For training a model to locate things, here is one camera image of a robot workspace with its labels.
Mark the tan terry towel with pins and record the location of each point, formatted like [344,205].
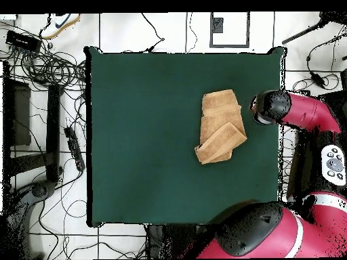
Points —
[221,127]

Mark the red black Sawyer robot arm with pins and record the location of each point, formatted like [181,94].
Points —
[303,111]

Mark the dark green table cloth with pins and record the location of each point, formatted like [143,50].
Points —
[135,135]

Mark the black power strip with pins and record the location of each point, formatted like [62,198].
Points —
[74,147]

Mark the dark tripod base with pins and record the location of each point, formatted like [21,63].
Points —
[39,191]

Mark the black power adapter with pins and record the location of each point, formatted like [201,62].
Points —
[317,79]

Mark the person's foot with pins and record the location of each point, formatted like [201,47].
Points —
[59,25]

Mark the black tripod pole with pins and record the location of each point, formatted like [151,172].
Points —
[303,33]

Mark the black robot pedestal stand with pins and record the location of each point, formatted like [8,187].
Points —
[168,241]

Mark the black metal frame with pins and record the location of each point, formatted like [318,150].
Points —
[52,130]

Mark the black network switch box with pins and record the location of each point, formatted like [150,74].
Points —
[23,41]

